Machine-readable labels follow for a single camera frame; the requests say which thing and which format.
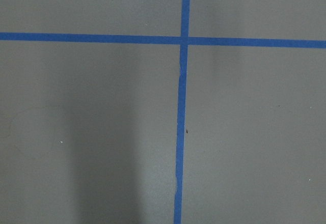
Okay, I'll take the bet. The blue tape line vertical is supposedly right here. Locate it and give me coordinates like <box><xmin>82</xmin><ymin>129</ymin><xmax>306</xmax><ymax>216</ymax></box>
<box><xmin>173</xmin><ymin>0</ymin><xmax>191</xmax><ymax>223</ymax></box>

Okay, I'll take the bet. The blue tape line horizontal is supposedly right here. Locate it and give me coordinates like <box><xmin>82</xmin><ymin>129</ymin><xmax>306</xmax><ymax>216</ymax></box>
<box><xmin>1</xmin><ymin>32</ymin><xmax>325</xmax><ymax>49</ymax></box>

